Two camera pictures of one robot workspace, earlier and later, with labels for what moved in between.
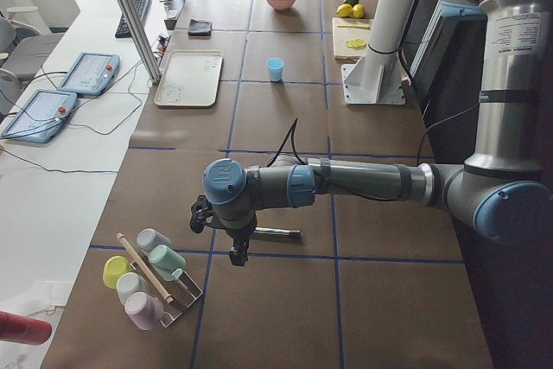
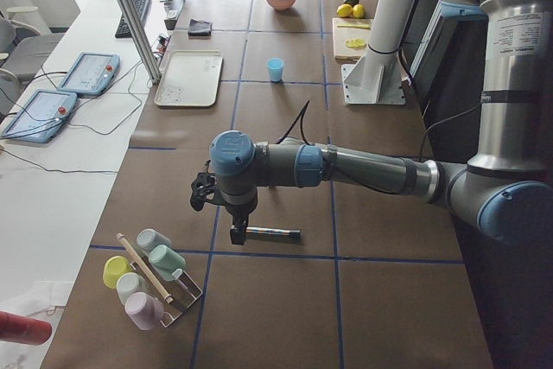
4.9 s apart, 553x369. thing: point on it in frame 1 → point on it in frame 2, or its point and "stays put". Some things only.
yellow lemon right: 358,10 stays put
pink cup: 145,310 stays put
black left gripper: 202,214 → 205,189
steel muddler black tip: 289,233 stays put
